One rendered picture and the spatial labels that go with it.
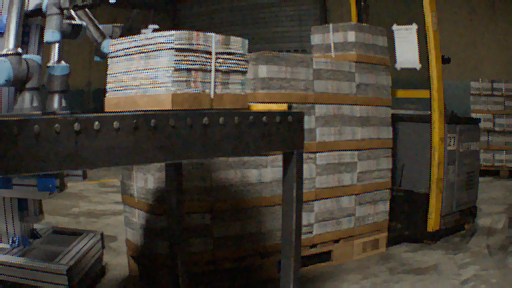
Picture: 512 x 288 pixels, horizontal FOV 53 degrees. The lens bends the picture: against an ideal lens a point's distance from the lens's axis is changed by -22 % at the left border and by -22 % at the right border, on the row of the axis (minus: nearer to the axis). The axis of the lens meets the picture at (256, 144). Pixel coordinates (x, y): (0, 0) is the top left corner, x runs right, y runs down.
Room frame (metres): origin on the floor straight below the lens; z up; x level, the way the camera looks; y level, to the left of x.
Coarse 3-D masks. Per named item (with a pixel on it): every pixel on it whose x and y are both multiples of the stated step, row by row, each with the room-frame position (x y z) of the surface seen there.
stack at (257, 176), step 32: (320, 128) 3.08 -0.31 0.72; (352, 128) 3.21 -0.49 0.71; (224, 160) 2.76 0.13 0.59; (256, 160) 2.85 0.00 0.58; (320, 160) 3.07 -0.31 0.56; (352, 160) 3.20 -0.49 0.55; (128, 192) 2.77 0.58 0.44; (160, 192) 2.58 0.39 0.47; (192, 192) 2.67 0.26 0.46; (224, 192) 2.76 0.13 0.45; (256, 192) 2.86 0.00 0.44; (128, 224) 2.82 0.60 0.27; (160, 224) 2.58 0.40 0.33; (192, 224) 2.67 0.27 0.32; (224, 224) 2.77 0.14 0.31; (256, 224) 2.86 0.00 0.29; (320, 224) 3.08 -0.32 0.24; (352, 224) 3.21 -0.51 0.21; (128, 256) 2.84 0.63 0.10; (256, 256) 2.85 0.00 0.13
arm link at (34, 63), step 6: (30, 60) 2.09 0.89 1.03; (36, 60) 2.11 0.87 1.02; (30, 66) 2.08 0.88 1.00; (36, 66) 2.11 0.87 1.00; (30, 72) 2.07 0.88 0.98; (36, 72) 2.11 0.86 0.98; (30, 78) 2.09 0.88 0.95; (36, 78) 2.11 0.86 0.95; (24, 84) 2.08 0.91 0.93; (30, 84) 2.09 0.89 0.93; (36, 84) 2.12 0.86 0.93
